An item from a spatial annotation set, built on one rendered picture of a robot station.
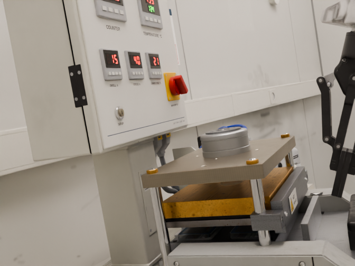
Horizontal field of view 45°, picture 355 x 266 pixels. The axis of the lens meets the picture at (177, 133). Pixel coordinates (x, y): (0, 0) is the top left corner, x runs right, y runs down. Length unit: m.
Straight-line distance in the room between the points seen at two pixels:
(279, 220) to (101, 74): 0.32
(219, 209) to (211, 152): 0.10
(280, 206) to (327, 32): 2.62
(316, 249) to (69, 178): 0.78
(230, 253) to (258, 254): 0.04
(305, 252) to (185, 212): 0.19
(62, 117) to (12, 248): 0.52
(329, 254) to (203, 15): 1.42
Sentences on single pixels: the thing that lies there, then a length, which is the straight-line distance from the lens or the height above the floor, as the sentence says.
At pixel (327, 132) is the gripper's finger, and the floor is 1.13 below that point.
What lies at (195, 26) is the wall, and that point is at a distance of 1.78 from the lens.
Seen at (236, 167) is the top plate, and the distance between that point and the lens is 0.57.
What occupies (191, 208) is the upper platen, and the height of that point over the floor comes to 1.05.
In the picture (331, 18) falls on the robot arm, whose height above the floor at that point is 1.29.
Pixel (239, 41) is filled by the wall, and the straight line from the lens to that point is 2.09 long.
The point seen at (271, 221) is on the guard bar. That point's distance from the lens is 0.57.
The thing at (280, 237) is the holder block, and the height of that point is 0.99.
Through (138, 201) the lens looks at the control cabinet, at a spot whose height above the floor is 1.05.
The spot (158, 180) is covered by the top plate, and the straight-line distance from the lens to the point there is 0.62.
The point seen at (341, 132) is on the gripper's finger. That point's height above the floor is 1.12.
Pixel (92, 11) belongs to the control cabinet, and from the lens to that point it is 0.67.
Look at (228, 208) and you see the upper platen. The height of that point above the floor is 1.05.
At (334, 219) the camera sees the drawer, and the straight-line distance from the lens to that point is 0.77.
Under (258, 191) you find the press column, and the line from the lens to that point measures 0.57.
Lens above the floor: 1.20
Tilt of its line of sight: 4 degrees down
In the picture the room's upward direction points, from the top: 10 degrees counter-clockwise
